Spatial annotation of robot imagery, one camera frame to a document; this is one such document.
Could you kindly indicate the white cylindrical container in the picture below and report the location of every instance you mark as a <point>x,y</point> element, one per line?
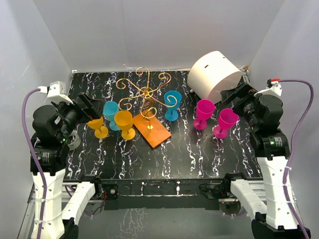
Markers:
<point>211,74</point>

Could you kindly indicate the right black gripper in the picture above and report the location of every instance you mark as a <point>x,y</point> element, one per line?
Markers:
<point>246,93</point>

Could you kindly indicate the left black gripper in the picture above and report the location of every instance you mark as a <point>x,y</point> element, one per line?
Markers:
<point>94,108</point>

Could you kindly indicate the yellow wine glass left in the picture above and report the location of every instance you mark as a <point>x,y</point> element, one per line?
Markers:
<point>100,131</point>

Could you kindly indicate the pink wine glass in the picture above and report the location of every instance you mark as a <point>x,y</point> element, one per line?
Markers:
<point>204,110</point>
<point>227,119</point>

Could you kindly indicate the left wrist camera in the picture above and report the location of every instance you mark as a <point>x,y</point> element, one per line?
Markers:
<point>56,92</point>

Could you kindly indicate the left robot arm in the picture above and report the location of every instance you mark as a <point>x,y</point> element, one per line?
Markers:
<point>53,125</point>

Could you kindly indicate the yellow wine glass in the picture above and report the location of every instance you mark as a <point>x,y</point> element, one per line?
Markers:
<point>124,121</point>
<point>100,131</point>

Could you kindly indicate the yellow wine glass right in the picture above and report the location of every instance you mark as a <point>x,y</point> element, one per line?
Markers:
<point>124,121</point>

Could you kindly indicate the gold wire glass rack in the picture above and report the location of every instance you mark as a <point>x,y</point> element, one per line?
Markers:
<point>146,122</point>

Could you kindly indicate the blue wine glass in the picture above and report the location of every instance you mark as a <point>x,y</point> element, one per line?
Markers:
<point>172,100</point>
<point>109,111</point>

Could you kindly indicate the clear tape roll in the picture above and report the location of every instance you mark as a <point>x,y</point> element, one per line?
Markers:
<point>73,140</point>

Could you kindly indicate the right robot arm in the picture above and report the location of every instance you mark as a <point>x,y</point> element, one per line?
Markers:
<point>276,216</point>

